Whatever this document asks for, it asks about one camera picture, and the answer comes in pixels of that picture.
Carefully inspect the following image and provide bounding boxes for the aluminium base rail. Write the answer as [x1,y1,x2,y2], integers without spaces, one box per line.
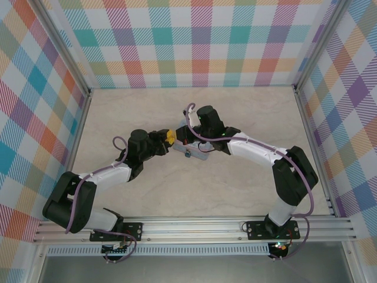
[31,216,358,245]

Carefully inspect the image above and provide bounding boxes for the aluminium side rail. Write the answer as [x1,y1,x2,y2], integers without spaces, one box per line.
[293,84,339,219]
[52,88,94,221]

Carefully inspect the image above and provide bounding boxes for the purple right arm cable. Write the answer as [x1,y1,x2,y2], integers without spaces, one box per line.
[183,102,315,262]

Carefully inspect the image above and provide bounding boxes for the aluminium corner post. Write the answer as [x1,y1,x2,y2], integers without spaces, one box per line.
[293,0,350,92]
[34,0,92,100]

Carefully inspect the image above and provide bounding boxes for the slotted white cable duct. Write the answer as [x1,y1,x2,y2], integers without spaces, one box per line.
[46,243,272,257]

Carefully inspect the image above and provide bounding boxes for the right controller board with lights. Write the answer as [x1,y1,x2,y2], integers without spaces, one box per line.
[270,241,289,258]

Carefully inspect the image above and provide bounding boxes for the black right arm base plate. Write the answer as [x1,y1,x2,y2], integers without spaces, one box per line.
[246,219,301,240]

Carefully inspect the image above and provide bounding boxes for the blue cartoon tin box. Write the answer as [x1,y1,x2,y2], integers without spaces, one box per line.
[173,140,210,162]

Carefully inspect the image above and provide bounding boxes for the black left controller board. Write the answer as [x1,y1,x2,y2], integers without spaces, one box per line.
[101,241,132,256]

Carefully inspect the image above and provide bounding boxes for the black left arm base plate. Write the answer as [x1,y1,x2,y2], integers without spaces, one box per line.
[89,221,144,242]

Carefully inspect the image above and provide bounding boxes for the grey metal panel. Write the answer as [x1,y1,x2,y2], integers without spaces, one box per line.
[38,255,354,283]

